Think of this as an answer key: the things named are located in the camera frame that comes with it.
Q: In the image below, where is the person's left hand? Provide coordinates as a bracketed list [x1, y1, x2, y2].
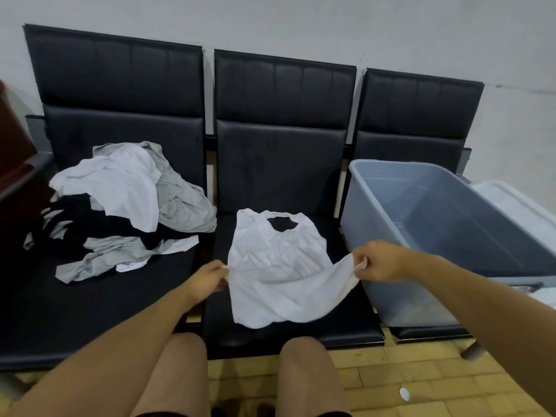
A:
[184, 259, 230, 307]

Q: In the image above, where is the person's right hand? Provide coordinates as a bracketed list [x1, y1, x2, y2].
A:
[352, 240, 411, 284]

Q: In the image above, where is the blue-grey plastic bin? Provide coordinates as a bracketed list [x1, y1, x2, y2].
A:
[340, 159, 556, 328]

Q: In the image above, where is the white tank top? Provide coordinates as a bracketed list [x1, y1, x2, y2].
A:
[225, 208, 361, 330]

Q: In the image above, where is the grey tank top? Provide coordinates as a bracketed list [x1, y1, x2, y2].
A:
[55, 235, 200, 284]

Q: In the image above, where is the white garment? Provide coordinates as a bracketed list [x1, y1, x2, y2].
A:
[49, 144, 162, 234]

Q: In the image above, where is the white bin lid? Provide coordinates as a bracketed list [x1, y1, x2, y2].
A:
[471, 180, 556, 310]

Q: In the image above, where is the person's left forearm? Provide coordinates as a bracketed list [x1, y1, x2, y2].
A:
[6, 277, 205, 417]

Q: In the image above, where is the person's right forearm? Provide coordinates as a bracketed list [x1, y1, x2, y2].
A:
[401, 249, 556, 413]

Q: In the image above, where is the person's left leg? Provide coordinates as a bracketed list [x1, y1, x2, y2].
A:
[130, 333, 210, 417]

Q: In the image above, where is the person's leg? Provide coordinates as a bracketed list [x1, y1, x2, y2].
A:
[130, 333, 210, 417]
[276, 336, 353, 417]

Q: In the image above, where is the person's right leg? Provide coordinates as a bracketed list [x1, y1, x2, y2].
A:
[276, 336, 353, 417]

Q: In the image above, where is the gray metal bench leg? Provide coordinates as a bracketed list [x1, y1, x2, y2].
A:
[462, 341, 487, 362]

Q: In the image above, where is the brown wooden cabinet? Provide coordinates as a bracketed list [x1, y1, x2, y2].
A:
[0, 80, 55, 222]

